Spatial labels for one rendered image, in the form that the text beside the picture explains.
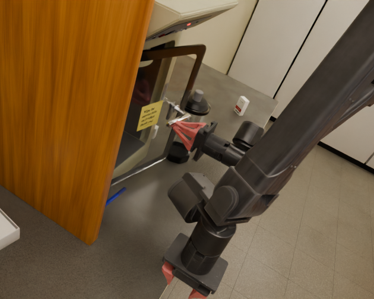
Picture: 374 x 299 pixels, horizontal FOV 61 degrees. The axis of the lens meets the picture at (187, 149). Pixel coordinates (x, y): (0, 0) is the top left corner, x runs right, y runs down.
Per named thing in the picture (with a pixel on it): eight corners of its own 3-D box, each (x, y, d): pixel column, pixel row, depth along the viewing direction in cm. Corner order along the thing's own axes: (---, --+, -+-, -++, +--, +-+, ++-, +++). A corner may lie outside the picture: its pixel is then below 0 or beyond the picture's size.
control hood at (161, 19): (112, 43, 59) (122, -14, 53) (186, 22, 84) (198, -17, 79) (164, 70, 56) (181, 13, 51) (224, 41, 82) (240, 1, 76)
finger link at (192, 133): (183, 110, 85) (214, 126, 83) (176, 131, 89) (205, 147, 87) (171, 119, 80) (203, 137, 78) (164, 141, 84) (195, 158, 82)
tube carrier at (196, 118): (156, 145, 115) (173, 95, 103) (178, 140, 122) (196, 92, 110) (173, 165, 110) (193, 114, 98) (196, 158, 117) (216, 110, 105)
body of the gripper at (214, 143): (212, 118, 82) (237, 131, 80) (199, 148, 88) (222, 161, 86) (202, 127, 77) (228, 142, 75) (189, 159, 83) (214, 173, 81)
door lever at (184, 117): (155, 120, 85) (157, 112, 84) (177, 111, 92) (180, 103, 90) (169, 131, 83) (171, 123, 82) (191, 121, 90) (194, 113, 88)
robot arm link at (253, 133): (263, 168, 72) (266, 183, 79) (284, 128, 75) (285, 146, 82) (218, 149, 77) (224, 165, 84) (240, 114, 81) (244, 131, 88)
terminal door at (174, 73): (88, 194, 84) (116, 53, 61) (165, 156, 106) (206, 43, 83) (90, 196, 83) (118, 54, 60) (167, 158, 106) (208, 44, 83)
